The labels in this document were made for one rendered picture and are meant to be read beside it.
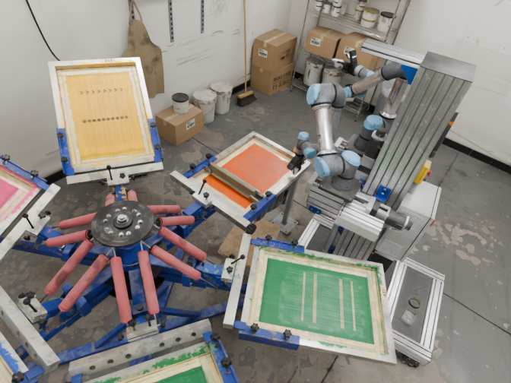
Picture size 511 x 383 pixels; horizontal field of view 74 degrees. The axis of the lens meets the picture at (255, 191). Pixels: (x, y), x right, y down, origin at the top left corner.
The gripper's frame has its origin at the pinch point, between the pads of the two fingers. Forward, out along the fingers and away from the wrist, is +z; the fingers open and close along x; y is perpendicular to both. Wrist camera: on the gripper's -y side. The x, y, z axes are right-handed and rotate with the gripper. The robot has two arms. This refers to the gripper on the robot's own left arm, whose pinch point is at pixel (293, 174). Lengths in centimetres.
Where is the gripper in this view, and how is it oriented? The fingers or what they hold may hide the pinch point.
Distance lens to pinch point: 252.0
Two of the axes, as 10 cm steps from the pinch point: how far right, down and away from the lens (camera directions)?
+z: -0.9, 6.9, 7.2
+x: -7.8, -5.0, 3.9
